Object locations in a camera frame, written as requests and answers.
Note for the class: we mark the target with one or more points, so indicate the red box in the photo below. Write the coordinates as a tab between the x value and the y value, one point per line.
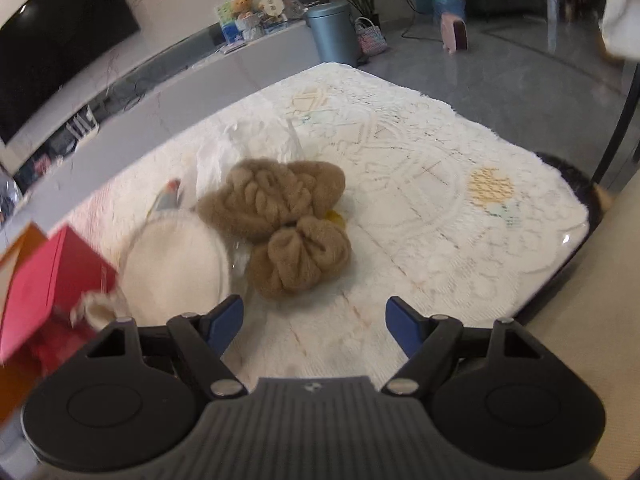
55	285

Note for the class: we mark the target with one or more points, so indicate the white plastic bag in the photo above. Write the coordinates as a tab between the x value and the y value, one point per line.
225	150

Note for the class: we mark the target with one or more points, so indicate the cream fluffy cloth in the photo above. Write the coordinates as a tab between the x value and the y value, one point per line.
100	310

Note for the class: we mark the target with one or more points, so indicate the orange box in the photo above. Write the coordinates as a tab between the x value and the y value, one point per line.
15	260

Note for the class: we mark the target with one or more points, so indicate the white tall bottle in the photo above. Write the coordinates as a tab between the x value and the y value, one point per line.
553	15

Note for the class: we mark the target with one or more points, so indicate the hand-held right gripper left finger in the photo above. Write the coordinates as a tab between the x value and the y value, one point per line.
226	322

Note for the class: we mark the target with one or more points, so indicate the cream plush toy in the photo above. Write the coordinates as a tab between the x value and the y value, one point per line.
271	7

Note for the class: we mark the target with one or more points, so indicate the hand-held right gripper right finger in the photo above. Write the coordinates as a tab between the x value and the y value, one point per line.
402	325

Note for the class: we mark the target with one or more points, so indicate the black television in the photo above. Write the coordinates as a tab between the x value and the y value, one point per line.
50	35

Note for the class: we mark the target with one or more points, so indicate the woven basket bag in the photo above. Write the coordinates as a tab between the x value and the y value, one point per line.
371	39

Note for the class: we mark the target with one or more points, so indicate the large brown fluffy towel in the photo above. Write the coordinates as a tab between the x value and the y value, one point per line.
270	195

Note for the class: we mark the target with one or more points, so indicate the small brown fluffy towel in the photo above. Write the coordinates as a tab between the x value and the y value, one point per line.
300	260

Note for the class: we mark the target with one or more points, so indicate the black furry item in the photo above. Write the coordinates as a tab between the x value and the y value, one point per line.
580	185

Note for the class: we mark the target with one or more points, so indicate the white lace tablecloth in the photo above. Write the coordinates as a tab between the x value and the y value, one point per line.
425	185

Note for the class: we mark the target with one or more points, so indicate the brown plush bear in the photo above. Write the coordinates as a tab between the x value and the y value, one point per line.
242	6

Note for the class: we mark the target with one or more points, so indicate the white cloth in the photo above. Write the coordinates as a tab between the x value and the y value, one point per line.
622	10

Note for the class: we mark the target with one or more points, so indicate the colourful snack packet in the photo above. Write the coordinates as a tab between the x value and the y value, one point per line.
167	197

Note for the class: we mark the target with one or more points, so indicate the grey television cabinet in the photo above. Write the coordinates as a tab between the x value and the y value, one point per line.
210	80

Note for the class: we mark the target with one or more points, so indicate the small yellow item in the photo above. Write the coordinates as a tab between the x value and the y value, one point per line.
335	219

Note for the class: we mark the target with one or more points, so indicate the black metal leg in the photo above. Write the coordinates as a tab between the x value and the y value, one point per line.
617	120

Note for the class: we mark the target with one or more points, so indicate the blue-grey trash can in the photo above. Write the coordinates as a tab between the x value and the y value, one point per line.
332	35

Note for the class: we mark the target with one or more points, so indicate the pink heater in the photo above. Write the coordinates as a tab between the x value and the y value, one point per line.
456	34

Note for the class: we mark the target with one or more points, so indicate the cream round plush pad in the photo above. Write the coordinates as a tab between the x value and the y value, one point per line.
175	265

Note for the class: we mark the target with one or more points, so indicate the blue box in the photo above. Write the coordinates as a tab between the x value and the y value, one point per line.
232	32

